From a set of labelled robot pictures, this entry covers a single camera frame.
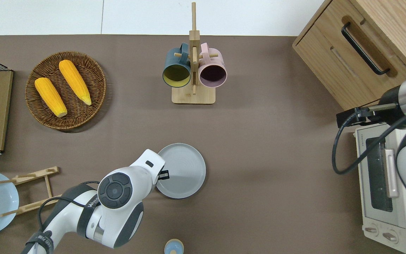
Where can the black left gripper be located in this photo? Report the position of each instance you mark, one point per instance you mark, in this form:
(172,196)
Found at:
(164,174)

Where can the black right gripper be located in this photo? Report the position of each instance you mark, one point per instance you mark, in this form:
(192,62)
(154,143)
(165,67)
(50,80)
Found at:
(342,116)

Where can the gray round plate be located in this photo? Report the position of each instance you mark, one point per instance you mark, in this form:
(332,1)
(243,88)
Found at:
(185,169)

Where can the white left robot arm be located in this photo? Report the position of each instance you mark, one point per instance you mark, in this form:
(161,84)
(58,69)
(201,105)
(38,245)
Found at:
(118,218)

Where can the wooden plate rack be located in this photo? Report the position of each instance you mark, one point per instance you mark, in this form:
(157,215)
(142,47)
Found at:
(48,187)

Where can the wooden drawer cabinet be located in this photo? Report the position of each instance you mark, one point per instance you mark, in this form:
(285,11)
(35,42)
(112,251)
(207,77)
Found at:
(330,70)

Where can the small blue beige jar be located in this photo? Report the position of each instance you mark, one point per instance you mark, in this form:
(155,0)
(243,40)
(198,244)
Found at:
(174,247)

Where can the wooden mug rack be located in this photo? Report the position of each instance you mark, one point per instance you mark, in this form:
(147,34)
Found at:
(193,97)

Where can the brown wicker basket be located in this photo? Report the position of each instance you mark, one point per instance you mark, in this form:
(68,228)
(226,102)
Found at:
(83,116)

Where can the white toaster oven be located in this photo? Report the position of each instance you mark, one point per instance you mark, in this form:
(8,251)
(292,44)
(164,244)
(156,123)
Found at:
(375,218)

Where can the teal mug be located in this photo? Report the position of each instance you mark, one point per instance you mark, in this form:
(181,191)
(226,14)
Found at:
(174,61)

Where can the oven knob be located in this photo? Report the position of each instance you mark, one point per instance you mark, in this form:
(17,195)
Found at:
(371,230)
(389,236)

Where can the pink mug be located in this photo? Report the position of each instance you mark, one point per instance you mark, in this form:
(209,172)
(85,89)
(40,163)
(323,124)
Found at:
(213,61)

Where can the yellow corn cob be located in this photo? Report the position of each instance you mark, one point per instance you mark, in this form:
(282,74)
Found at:
(74,81)
(50,97)

